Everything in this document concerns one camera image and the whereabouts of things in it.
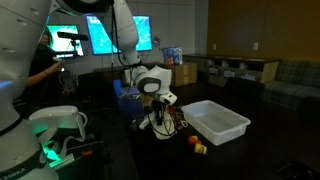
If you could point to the white wall outlet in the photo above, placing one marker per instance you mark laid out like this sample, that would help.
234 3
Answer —
214 47
255 46

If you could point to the large wall screen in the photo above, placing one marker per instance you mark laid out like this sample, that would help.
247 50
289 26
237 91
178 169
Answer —
100 36

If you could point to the blue storage bin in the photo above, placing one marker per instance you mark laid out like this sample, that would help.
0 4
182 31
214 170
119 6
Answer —
123 100

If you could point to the white box device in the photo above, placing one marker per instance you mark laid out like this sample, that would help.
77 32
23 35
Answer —
126 77

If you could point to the wooden shelf counter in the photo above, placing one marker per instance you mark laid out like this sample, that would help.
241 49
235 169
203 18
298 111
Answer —
233 60

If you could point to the tan wrist camera mount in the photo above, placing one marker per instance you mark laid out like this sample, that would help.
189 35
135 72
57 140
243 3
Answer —
146 99

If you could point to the white VR controller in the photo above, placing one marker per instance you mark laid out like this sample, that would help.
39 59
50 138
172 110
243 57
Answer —
57 59

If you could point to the green plaid sofa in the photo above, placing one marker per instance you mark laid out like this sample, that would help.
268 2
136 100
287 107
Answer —
293 83

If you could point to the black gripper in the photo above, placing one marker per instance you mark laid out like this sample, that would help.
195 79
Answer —
159 108

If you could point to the black floor box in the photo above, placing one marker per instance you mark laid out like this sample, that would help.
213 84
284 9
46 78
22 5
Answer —
293 171

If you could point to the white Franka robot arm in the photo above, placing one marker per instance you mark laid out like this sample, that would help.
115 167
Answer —
20 66

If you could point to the white VR headset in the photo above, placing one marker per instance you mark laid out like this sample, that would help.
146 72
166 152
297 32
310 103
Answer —
56 116

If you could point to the blue white carton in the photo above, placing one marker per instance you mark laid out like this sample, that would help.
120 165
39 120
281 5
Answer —
171 56

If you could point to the person in dark clothes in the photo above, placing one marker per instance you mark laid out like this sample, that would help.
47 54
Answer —
40 80

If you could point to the white plastic bin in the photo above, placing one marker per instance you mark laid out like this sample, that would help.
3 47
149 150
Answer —
216 123

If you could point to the brown cardboard box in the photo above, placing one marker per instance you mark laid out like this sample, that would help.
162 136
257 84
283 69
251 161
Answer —
183 75

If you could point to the metal clamp bar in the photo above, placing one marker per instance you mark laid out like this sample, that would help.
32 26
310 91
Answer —
68 162

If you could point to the black camera on tripod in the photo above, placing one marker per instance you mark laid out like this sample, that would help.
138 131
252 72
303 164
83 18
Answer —
71 36

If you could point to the orange toy block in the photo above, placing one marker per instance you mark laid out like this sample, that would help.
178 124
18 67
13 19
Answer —
192 140

